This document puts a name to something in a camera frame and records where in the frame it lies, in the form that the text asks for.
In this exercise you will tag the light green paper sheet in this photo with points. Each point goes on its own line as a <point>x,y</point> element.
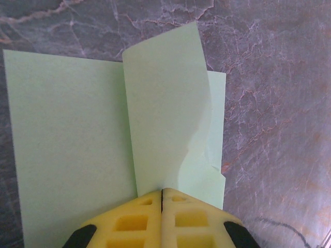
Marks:
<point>77,129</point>

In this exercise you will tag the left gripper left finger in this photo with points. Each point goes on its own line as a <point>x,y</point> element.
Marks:
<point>134,224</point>

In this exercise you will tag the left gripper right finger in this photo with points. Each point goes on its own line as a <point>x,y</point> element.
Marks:
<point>191,222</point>

